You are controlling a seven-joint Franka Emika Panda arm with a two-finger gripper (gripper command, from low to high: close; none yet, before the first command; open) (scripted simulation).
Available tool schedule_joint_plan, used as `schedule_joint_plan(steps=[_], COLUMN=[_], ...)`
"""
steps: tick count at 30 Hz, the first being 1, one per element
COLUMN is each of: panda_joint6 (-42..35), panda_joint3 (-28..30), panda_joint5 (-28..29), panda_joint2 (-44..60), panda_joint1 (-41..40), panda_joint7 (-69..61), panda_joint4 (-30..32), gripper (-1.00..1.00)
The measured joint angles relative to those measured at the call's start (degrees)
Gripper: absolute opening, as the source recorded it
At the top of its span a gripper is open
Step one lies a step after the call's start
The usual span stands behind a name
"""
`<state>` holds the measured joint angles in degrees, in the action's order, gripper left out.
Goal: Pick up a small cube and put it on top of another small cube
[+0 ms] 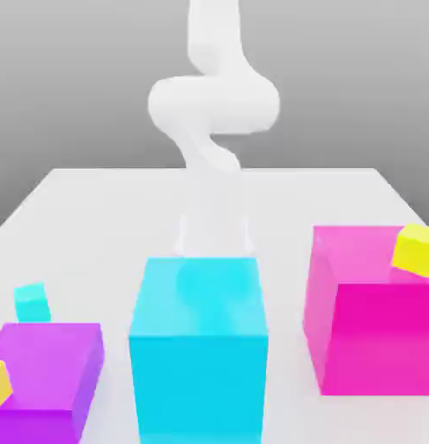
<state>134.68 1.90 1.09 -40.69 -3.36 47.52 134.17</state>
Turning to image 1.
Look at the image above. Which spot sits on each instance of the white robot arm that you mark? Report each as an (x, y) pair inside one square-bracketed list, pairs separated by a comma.
[(214, 104)]

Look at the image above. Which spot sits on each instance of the small cyan cube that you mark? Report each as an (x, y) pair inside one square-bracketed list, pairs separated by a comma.
[(32, 303)]

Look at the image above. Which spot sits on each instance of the large cyan box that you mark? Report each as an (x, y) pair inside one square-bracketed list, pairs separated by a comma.
[(198, 364)]

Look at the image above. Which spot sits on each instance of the large pink box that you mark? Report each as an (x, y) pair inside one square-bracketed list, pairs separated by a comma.
[(377, 333)]

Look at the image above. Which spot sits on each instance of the large purple box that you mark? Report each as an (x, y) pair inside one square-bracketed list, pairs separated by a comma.
[(44, 364)]

